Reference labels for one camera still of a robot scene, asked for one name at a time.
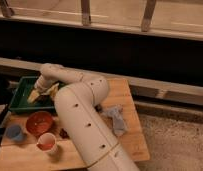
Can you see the grey blue cloth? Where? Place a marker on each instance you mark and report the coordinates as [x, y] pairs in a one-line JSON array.
[[118, 123]]

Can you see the dark grape bunch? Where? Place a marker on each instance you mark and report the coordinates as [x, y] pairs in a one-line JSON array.
[[63, 134]]

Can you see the white cup red inside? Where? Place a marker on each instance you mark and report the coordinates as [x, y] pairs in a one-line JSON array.
[[47, 143]]

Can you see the wooden railing post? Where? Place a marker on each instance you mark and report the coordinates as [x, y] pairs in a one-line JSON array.
[[85, 9], [148, 14], [7, 12]]

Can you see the green plastic tray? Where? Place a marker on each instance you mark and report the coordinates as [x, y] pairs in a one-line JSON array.
[[19, 103]]

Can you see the yellow banana pieces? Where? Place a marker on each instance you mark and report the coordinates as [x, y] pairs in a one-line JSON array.
[[51, 92]]

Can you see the wooden railing post left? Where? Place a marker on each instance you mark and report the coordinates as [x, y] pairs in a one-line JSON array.
[[7, 12]]

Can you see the wooden railing post right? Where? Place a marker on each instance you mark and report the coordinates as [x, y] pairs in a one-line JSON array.
[[148, 14]]

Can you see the orange bowl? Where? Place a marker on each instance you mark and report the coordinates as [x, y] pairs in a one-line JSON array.
[[39, 122]]

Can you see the blue cup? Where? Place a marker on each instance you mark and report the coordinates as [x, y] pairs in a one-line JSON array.
[[15, 133]]

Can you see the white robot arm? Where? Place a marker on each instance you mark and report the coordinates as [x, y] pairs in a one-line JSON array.
[[75, 106]]

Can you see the wooden railing post middle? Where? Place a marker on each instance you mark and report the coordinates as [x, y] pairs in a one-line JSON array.
[[85, 9]]

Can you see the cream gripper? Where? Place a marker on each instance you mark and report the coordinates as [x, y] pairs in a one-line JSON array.
[[34, 95]]

